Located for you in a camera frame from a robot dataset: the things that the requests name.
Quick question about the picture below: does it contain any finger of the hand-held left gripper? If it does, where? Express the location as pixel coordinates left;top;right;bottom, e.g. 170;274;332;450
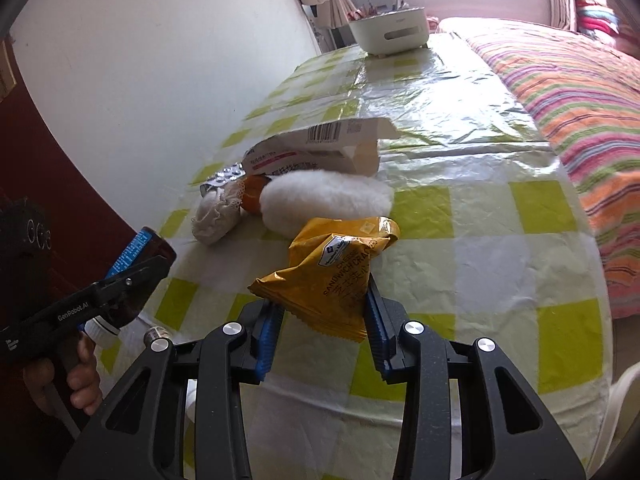
97;255;177;306

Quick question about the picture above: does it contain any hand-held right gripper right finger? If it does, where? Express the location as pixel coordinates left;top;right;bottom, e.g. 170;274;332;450
362;280;586;480

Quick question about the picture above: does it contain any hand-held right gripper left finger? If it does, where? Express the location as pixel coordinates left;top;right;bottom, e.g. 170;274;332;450
57;300;286;480

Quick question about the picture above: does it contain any brown bottle with blue label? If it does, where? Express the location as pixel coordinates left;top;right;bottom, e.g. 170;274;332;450
84;227;177;347

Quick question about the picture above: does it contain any yellow snack packet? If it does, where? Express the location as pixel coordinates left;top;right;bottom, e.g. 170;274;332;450
248;216;402;345

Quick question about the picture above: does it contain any grey lace-trimmed sock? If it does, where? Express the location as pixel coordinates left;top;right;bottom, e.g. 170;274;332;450
192;177;248;247

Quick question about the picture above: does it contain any white fluffy plush piece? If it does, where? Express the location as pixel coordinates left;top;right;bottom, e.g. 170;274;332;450
260;170;393;238

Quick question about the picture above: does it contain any person's left hand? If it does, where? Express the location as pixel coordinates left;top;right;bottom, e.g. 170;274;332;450
22;335;104;417

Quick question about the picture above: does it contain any silver blister pack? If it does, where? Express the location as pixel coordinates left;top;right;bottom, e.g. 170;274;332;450
200;162;248;196

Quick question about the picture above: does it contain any small orange cup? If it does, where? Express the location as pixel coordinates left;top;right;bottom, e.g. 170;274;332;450
242;175;273;213

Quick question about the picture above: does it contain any dark red door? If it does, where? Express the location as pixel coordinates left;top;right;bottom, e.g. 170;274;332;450
0;35;146;480

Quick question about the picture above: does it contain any open cardboard medicine box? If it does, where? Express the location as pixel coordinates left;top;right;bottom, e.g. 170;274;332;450
242;117;398;177

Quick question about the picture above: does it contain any white plastic chair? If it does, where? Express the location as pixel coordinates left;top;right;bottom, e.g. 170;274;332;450
607;360;640;466

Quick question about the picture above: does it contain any bed with striped sheet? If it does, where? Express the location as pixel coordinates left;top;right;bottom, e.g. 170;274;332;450
440;16;640;321

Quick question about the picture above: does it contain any white desktop storage caddy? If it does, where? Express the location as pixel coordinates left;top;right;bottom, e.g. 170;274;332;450
348;6;431;56

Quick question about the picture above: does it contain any stack of folded quilts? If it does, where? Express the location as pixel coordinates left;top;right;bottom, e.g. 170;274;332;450
572;0;637;53

